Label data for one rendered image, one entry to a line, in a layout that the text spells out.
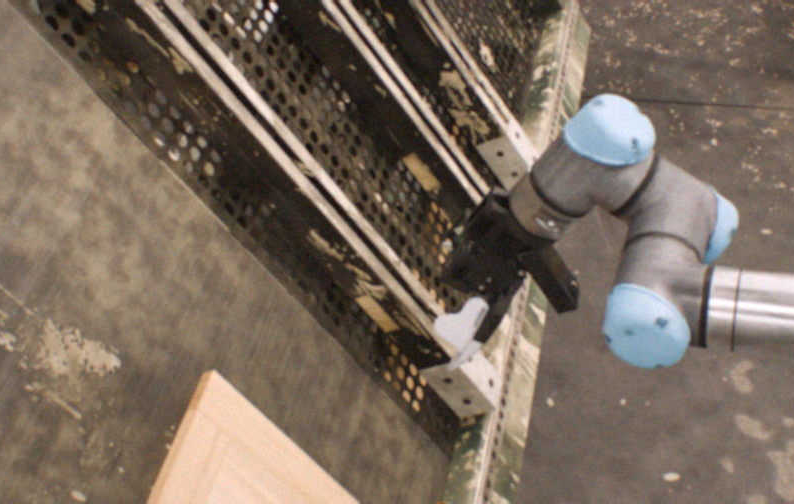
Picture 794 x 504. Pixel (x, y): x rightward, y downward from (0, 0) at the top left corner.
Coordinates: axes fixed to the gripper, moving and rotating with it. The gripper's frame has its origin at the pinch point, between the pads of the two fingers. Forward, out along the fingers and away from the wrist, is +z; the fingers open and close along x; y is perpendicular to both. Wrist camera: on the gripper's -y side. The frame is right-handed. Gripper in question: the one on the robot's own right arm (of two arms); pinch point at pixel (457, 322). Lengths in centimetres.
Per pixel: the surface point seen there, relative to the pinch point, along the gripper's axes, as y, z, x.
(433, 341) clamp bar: -8.5, 23.7, -16.5
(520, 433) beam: -33, 38, -18
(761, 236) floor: -140, 75, -152
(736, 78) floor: -142, 74, -231
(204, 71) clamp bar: 37.7, -1.2, -20.8
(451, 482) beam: -20.6, 37.8, -4.1
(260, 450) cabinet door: 14.6, 20.3, 12.8
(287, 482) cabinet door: 9.6, 23.0, 14.1
